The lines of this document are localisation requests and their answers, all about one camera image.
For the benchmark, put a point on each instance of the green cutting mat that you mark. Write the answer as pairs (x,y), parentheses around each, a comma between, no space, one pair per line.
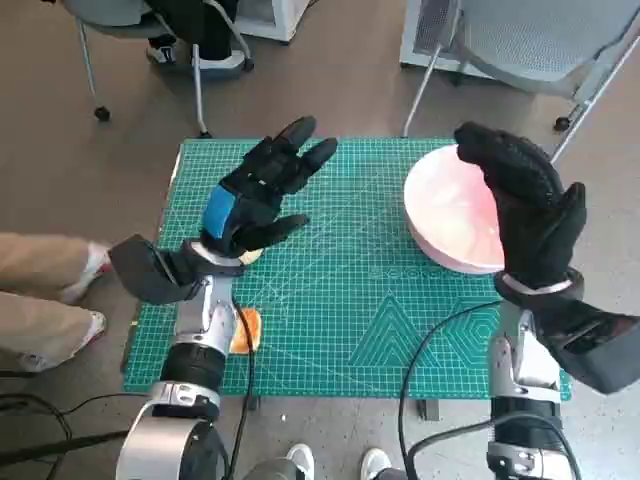
(340,300)

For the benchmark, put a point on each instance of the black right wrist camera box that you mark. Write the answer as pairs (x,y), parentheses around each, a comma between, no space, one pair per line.
(595,345)

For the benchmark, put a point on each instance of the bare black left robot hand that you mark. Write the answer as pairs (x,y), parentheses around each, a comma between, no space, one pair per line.
(250,200)

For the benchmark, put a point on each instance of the black flat bar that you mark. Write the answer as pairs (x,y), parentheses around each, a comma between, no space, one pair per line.
(60,446)

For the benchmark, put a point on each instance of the round toy bread bun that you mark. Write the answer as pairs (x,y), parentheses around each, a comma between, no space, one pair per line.
(251,257)

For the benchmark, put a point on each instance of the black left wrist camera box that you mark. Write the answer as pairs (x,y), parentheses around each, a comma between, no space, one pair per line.
(145,272)

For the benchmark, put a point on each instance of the long braided toy bread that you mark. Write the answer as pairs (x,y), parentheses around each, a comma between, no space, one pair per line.
(250,330)

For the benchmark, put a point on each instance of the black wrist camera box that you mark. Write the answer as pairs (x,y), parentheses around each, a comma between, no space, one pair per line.
(145,272)
(595,345)

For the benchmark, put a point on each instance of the black table bracket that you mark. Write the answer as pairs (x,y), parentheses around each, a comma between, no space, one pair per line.
(252,404)
(429,410)

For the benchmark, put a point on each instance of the pink bowl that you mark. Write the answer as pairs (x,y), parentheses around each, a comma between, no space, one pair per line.
(440,215)

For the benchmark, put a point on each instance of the grey mesh chair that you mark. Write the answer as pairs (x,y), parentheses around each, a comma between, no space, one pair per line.
(525,40)

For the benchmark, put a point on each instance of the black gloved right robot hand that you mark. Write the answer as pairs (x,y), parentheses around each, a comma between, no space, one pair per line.
(530,225)

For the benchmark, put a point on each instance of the grey chair with castors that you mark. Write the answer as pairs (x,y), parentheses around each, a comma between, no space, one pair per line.
(100,15)

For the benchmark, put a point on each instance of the white shoe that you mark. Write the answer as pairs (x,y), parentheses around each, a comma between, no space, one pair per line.
(375,465)
(301,462)

